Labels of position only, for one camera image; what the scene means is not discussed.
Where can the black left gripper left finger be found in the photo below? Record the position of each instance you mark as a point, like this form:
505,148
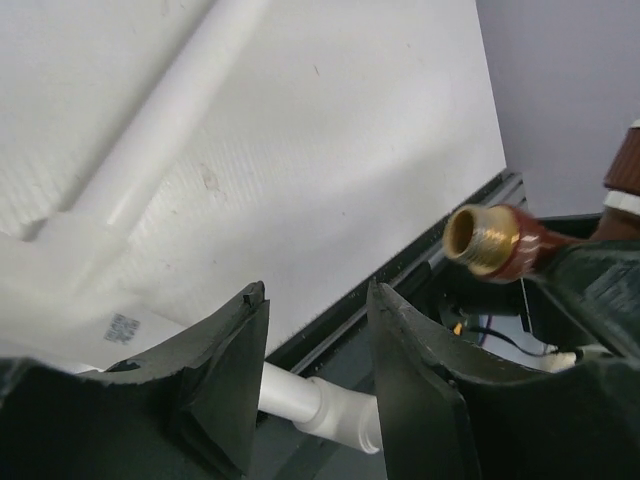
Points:
185,409

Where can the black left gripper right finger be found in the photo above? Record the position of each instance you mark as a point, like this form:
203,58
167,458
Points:
579,423

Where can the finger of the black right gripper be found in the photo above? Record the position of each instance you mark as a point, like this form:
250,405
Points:
586,293

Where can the brown water faucet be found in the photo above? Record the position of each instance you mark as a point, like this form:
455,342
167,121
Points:
503,243

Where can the white PVC pipe frame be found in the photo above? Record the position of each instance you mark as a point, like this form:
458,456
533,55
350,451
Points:
122,122

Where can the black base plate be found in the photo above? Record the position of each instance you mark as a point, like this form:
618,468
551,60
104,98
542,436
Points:
373,334

